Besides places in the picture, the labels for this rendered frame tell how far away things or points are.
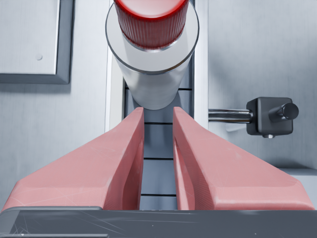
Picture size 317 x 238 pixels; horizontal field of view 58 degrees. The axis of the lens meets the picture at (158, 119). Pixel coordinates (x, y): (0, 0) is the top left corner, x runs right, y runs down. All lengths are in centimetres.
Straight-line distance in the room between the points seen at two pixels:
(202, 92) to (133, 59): 10
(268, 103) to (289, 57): 18
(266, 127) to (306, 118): 18
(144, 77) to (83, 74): 22
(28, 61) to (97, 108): 10
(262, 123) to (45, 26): 25
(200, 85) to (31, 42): 20
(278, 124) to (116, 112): 14
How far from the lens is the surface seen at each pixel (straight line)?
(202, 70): 24
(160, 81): 18
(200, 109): 23
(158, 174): 31
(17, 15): 38
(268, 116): 24
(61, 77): 36
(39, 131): 39
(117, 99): 28
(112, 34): 16
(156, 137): 31
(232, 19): 41
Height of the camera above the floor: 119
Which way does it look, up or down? 84 degrees down
